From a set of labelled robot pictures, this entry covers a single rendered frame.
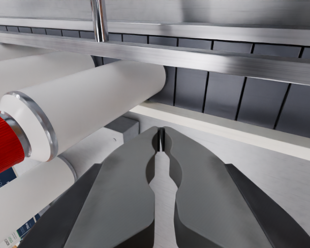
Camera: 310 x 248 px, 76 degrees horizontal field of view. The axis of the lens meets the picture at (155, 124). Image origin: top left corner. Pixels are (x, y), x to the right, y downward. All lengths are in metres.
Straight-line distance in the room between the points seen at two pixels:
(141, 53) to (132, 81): 0.04
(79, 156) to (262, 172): 0.35
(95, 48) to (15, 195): 0.36
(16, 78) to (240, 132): 0.23
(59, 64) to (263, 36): 0.22
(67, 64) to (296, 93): 0.26
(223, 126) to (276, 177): 0.15
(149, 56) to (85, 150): 0.31
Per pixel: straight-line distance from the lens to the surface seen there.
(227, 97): 0.23
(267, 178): 0.34
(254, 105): 0.23
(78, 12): 0.40
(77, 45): 0.21
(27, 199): 0.49
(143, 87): 0.20
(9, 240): 0.88
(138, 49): 0.16
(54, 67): 0.28
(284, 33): 0.22
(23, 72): 0.26
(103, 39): 0.19
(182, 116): 0.22
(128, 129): 0.35
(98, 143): 0.40
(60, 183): 0.51
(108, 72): 0.18
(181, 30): 0.24
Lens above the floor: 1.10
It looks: 49 degrees down
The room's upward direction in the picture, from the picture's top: 130 degrees counter-clockwise
